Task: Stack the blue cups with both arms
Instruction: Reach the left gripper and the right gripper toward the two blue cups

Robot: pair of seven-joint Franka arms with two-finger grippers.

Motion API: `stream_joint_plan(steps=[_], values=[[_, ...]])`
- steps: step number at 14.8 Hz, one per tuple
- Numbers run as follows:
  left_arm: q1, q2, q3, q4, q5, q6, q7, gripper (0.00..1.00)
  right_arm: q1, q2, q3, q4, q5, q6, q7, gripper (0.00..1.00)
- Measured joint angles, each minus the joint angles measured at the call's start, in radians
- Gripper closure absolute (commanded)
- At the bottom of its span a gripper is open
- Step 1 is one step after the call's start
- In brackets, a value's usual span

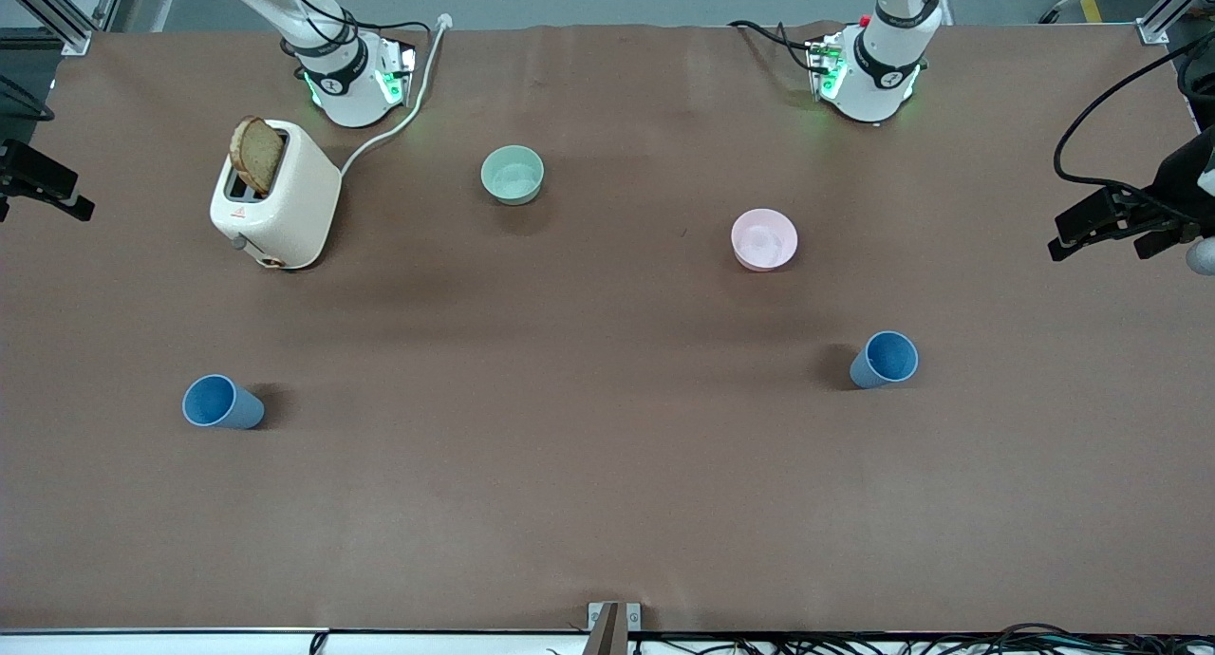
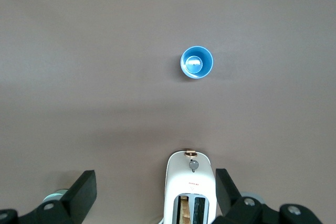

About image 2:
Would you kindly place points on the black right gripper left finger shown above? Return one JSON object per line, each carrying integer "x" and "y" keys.
{"x": 78, "y": 195}

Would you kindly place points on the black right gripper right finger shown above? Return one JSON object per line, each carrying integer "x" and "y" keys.
{"x": 228, "y": 197}

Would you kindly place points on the blue ribbed plastic cup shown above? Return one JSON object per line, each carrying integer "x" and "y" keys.
{"x": 207, "y": 58}

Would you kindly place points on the cream white toaster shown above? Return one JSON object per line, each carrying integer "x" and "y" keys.
{"x": 191, "y": 182}

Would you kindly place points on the brown bread slice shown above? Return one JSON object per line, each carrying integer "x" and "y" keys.
{"x": 185, "y": 209}

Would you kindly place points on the brown table cover mat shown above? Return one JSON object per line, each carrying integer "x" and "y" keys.
{"x": 78, "y": 77}

